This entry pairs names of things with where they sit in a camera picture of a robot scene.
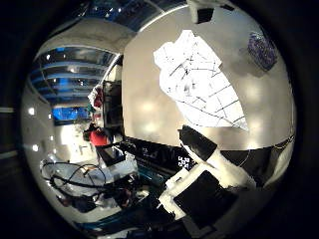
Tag white cloth with grid lines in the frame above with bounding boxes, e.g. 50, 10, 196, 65
153, 29, 250, 132

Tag black cable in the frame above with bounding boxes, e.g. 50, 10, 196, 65
39, 159, 108, 200

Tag dark monitor screen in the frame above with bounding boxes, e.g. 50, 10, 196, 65
101, 80, 125, 129

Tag black white fiducial marker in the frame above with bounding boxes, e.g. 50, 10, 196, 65
176, 155, 191, 169

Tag person in red top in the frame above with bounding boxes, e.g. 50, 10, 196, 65
87, 122, 112, 147

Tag black laptop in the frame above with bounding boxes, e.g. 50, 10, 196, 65
95, 143, 127, 167

